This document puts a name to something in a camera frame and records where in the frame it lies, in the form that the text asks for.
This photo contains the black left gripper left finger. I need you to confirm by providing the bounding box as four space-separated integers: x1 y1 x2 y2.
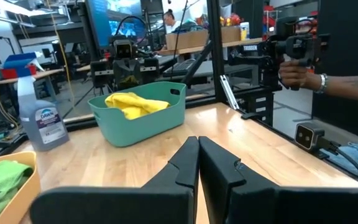
29 136 201 224

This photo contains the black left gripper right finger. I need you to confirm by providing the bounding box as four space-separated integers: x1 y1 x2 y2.
198 136 358 224

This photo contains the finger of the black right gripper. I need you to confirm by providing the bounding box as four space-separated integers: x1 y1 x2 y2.
127 63 142 91
114 63 129 91

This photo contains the yellow microfiber towel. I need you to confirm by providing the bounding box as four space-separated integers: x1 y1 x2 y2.
121 98 172 121
104 91 150 110

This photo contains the person's forearm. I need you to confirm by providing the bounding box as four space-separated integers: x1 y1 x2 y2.
311 73 358 103

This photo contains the black keyboard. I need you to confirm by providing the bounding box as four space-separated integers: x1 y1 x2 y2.
162 58 197 78

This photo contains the teal plastic basket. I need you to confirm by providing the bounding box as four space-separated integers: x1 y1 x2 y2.
87 81 188 148

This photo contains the large display monitor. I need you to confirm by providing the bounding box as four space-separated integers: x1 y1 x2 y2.
85 0 145 48

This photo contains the cardboard box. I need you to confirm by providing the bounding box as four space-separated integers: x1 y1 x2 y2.
165 29 210 51
221 26 242 44

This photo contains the person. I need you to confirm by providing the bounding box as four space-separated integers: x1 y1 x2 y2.
162 8 183 34

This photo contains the wooden side table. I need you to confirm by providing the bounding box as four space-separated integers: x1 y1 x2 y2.
0 67 65 90

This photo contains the spray bottle with blue trigger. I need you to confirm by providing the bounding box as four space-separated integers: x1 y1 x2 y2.
2 52 71 152

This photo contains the red storage bin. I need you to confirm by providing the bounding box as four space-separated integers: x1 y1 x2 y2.
0 64 37 80

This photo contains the long wooden workbench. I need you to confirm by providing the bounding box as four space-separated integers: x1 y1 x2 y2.
158 37 264 57

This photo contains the orange plastic basket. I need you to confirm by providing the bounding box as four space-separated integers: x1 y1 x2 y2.
0 151 42 224

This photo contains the person's hand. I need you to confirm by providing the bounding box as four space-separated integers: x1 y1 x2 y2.
278 60 315 91

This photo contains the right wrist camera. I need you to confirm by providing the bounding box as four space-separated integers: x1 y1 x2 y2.
112 39 135 60

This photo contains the yellow hanging power cable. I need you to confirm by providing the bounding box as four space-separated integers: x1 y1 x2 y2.
44 0 76 106

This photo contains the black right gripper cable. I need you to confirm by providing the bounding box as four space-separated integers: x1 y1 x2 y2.
114 14 148 41

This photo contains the table-level camera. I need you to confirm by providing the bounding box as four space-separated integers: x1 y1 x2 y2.
293 121 326 154

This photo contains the silver metal bracket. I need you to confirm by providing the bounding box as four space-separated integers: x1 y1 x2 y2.
218 74 240 111

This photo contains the black camera cable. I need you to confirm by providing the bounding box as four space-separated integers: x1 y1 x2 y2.
318 139 358 179

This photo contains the silver bracelet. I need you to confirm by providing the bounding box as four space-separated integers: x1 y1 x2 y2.
314 73 329 95

